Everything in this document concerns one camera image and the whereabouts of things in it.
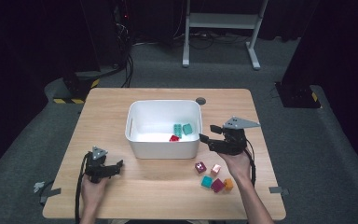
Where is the grey tape strip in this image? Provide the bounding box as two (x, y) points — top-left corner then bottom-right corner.
(39, 187), (62, 204)
(268, 186), (290, 196)

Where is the long teal toy brick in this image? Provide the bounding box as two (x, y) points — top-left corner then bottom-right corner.
(172, 123), (183, 139)

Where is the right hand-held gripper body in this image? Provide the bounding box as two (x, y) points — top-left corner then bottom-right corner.
(217, 116), (261, 156)

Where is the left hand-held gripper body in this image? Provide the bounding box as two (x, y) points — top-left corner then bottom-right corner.
(85, 145), (109, 184)

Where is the person's right hand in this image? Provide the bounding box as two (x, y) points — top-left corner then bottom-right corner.
(218, 152), (254, 185)

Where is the plain magenta toy brick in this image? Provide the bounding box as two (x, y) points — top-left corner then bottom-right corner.
(210, 177), (225, 193)

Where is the orange toy brick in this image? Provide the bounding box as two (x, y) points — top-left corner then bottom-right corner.
(223, 177), (235, 191)

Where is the black yellow-striped stand base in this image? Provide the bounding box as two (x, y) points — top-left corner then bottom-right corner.
(274, 81), (323, 109)
(53, 72), (101, 105)

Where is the right hand-held gripper black cable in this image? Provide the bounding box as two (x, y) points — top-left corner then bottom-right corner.
(243, 147), (257, 189)

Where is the white metal stand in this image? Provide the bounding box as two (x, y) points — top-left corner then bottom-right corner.
(182, 0), (269, 71)

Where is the person's left hand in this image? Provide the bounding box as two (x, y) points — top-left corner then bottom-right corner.
(79, 176), (110, 213)

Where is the hand-held gripper black cable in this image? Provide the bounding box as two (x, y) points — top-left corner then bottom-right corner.
(243, 147), (257, 189)
(74, 151), (94, 224)

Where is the white plastic bin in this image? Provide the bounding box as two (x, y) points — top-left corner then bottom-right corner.
(124, 99), (203, 160)

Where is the dark curtain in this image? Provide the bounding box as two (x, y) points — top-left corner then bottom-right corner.
(281, 0), (358, 175)
(0, 0), (101, 188)

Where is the left hand-held gripper black cable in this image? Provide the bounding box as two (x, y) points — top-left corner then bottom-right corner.
(74, 151), (94, 224)

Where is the magenta white-studded toy brick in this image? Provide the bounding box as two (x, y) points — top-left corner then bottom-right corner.
(194, 161), (208, 175)

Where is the bundle of black cables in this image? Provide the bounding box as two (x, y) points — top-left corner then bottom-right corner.
(113, 0), (135, 89)

